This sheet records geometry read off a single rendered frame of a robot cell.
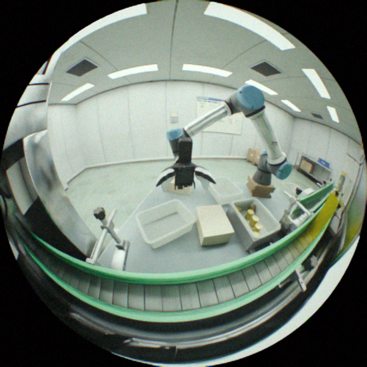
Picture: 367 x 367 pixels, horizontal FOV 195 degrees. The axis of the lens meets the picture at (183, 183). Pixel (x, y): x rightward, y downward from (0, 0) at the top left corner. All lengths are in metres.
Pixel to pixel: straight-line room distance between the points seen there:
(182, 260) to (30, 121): 0.65
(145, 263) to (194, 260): 0.18
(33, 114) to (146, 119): 3.48
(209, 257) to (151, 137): 3.56
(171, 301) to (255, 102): 0.66
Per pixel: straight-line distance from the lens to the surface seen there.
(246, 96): 0.51
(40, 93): 0.46
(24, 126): 0.41
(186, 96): 3.79
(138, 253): 0.47
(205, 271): 0.20
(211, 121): 0.61
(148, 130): 3.68
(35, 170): 0.40
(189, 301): 0.28
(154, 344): 0.40
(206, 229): 0.41
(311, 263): 0.27
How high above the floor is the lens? 1.16
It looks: 30 degrees down
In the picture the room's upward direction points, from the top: straight up
